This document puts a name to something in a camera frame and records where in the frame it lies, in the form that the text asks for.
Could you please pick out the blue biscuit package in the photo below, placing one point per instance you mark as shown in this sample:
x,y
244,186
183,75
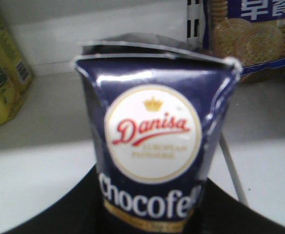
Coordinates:
x,y
252,31

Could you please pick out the white store shelving unit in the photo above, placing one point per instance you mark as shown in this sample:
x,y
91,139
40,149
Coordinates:
x,y
47,149

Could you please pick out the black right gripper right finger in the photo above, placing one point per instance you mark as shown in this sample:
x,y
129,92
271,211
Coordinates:
x,y
219,213

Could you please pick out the dark blue Danisa cookie box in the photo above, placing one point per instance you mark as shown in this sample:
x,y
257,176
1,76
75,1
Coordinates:
x,y
156,109

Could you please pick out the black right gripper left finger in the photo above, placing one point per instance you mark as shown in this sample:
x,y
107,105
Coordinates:
x,y
78,212

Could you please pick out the yellow snack package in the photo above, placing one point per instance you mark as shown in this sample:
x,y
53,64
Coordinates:
x,y
15,75

